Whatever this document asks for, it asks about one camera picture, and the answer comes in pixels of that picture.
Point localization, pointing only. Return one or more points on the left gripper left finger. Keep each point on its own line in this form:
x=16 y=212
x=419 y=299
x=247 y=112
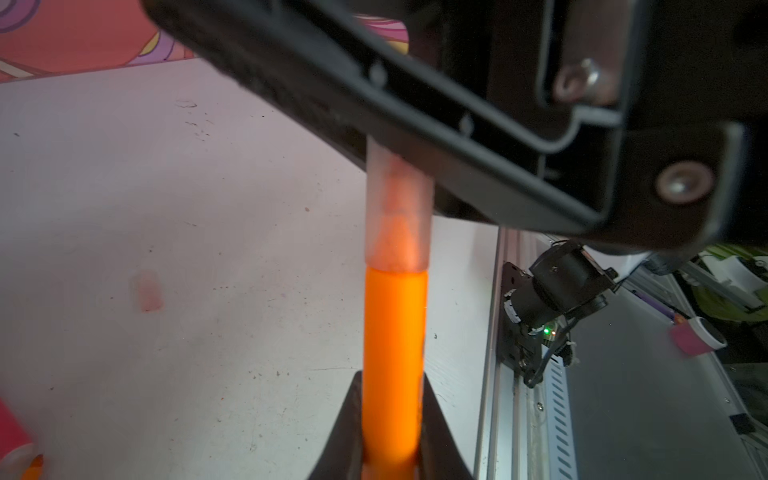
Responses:
x=342 y=457

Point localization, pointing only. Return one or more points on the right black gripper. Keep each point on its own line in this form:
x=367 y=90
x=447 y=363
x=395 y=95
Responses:
x=640 y=124

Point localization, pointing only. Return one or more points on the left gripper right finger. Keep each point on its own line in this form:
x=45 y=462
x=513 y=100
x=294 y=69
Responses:
x=439 y=457

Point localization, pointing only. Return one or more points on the orange highlighter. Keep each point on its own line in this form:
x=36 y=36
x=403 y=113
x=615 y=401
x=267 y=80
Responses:
x=34 y=470
x=395 y=308

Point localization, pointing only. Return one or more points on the pink highlighter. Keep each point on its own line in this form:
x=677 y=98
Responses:
x=17 y=447

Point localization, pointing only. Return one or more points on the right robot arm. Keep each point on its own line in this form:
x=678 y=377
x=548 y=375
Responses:
x=549 y=306

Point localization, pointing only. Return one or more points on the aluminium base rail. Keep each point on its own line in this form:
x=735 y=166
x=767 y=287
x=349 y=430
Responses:
x=523 y=432

